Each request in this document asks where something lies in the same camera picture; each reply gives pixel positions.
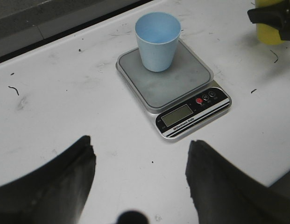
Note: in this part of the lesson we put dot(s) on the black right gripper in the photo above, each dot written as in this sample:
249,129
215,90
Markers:
273,18

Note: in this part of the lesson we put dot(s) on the silver digital kitchen scale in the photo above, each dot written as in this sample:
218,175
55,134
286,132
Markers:
179,100

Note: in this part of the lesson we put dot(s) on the yellow squeeze bottle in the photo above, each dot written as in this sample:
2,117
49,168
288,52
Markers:
265,33

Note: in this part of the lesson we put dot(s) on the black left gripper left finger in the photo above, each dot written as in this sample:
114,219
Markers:
55,193

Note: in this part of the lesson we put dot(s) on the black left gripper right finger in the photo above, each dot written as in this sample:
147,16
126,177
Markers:
223,194

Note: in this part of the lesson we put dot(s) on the light blue plastic cup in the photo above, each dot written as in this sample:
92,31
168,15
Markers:
157,35

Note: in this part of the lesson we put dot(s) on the stainless steel back counter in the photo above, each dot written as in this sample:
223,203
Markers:
26,22

